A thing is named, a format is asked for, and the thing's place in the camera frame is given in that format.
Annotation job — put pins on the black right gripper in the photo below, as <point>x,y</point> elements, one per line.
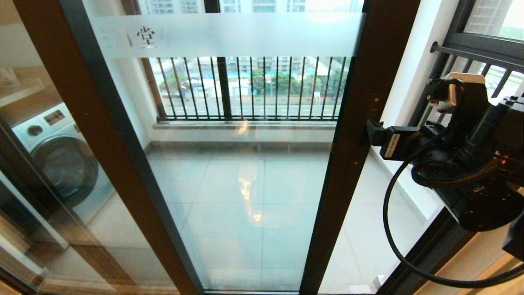
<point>405,141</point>

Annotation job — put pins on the long grey stone window sill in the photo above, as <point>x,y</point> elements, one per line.
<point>245,125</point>

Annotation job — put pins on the brown framed fixed glass door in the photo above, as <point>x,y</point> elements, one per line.
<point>102,143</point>

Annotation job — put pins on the grey front-load washing machine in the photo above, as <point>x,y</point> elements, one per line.
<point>61,164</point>

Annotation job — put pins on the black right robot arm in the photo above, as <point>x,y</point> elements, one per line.
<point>491,176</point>

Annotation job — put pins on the dark door frame with track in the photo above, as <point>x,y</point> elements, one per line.
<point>430,254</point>

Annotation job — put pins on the wide black window railing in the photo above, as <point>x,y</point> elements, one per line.
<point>223,86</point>

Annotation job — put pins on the short grey stone window sill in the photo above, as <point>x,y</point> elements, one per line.
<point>413,192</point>

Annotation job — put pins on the sliding glass door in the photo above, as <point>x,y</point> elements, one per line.
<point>376,61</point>

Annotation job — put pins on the narrow black window railing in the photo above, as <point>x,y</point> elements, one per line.
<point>483,51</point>

